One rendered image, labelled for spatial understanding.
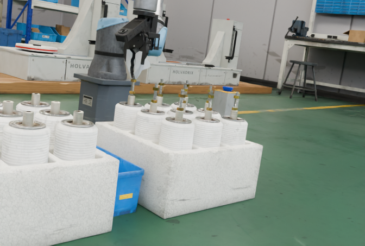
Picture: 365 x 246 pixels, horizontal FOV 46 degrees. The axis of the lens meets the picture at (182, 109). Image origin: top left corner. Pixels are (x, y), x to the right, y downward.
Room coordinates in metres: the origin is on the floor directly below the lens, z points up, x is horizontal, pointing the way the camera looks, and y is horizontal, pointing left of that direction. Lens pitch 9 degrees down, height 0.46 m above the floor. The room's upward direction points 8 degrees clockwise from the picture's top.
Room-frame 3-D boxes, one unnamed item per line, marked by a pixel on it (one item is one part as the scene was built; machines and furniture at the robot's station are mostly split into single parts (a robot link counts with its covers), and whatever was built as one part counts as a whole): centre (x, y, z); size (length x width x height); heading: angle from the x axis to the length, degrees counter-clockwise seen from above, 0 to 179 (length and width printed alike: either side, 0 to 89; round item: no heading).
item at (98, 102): (1.66, 0.31, 0.15); 0.19 x 0.19 x 0.30; 50
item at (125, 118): (1.36, 0.17, 0.16); 0.10 x 0.10 x 0.18
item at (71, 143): (0.97, 0.24, 0.16); 0.10 x 0.10 x 0.18
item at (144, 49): (1.35, 0.15, 0.43); 0.05 x 0.02 x 0.09; 57
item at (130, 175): (1.18, 0.22, 0.06); 0.30 x 0.11 x 0.12; 43
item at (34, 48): (3.22, 1.15, 0.29); 0.30 x 0.30 x 0.06
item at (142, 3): (1.37, 0.16, 0.57); 0.08 x 0.08 x 0.05
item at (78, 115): (0.97, 0.24, 0.26); 0.02 x 0.02 x 0.03
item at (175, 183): (1.35, 0.00, 0.09); 0.39 x 0.39 x 0.18; 43
